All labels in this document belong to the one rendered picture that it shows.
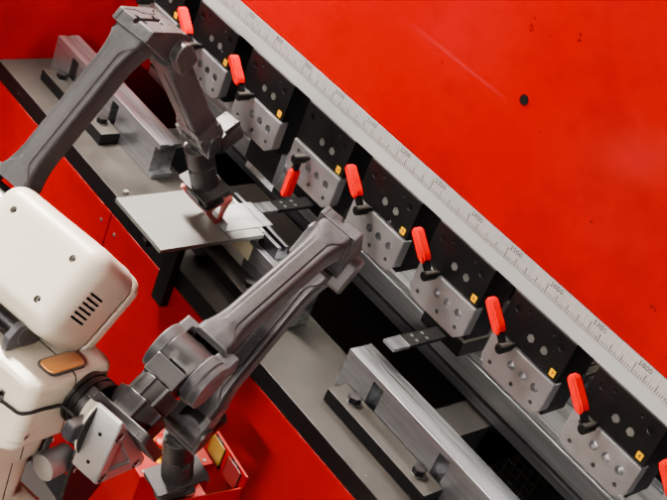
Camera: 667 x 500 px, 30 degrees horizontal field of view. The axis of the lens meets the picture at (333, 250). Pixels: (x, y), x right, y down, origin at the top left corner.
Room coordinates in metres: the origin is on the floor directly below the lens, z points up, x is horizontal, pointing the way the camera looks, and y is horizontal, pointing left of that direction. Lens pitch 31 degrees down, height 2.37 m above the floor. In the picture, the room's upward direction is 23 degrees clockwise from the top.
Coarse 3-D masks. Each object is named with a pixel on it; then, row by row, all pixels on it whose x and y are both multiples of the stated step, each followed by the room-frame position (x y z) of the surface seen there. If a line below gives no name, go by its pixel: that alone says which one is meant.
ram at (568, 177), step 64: (256, 0) 2.36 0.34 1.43; (320, 0) 2.26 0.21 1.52; (384, 0) 2.16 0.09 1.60; (448, 0) 2.07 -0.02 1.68; (512, 0) 1.99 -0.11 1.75; (576, 0) 1.92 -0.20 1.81; (640, 0) 1.86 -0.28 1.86; (320, 64) 2.22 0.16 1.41; (384, 64) 2.12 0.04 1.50; (448, 64) 2.04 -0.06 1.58; (512, 64) 1.96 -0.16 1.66; (576, 64) 1.89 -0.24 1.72; (640, 64) 1.82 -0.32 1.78; (384, 128) 2.09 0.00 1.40; (448, 128) 2.00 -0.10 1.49; (512, 128) 1.92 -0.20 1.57; (576, 128) 1.86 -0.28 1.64; (640, 128) 1.79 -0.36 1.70; (512, 192) 1.89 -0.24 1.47; (576, 192) 1.82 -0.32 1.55; (640, 192) 1.76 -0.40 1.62; (576, 256) 1.79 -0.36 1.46; (640, 256) 1.73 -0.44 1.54; (640, 320) 1.69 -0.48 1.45; (640, 384) 1.66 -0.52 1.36
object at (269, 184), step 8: (256, 144) 2.32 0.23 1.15; (248, 152) 2.33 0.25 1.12; (256, 152) 2.31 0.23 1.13; (264, 152) 2.30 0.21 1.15; (272, 152) 2.29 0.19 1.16; (248, 160) 2.32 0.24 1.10; (256, 160) 2.31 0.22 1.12; (264, 160) 2.29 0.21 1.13; (272, 160) 2.28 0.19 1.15; (280, 160) 2.27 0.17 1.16; (248, 168) 2.33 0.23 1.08; (256, 168) 2.30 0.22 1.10; (264, 168) 2.29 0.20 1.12; (272, 168) 2.28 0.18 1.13; (280, 168) 2.27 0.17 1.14; (256, 176) 2.31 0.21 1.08; (264, 176) 2.28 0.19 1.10; (272, 176) 2.27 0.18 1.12; (280, 176) 2.28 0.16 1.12; (264, 184) 2.29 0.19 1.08; (272, 184) 2.27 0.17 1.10
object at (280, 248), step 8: (240, 200) 2.33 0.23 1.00; (264, 232) 2.24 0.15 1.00; (272, 232) 2.26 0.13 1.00; (264, 240) 2.24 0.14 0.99; (272, 240) 2.23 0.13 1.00; (280, 240) 2.24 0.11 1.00; (264, 248) 2.23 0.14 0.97; (272, 248) 2.22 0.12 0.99; (280, 248) 2.21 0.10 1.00; (288, 248) 2.23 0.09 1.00; (272, 256) 2.21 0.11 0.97; (280, 256) 2.22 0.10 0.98
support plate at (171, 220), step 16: (160, 192) 2.23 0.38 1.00; (176, 192) 2.26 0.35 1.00; (128, 208) 2.13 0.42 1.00; (144, 208) 2.15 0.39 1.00; (160, 208) 2.17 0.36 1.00; (176, 208) 2.20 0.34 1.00; (192, 208) 2.22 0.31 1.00; (144, 224) 2.10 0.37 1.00; (160, 224) 2.12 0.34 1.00; (176, 224) 2.14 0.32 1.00; (192, 224) 2.16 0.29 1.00; (208, 224) 2.19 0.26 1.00; (160, 240) 2.06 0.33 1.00; (176, 240) 2.09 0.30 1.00; (192, 240) 2.11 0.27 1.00; (208, 240) 2.13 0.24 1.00; (224, 240) 2.16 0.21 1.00; (240, 240) 2.19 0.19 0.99
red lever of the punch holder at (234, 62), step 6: (228, 60) 2.32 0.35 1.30; (234, 60) 2.31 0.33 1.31; (234, 66) 2.31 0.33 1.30; (240, 66) 2.32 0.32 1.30; (234, 72) 2.30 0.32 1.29; (240, 72) 2.31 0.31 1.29; (234, 78) 2.30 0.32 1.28; (240, 78) 2.30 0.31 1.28; (240, 84) 2.29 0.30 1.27; (240, 90) 2.28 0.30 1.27; (240, 96) 2.27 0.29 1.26; (246, 96) 2.28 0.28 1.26; (252, 96) 2.30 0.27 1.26
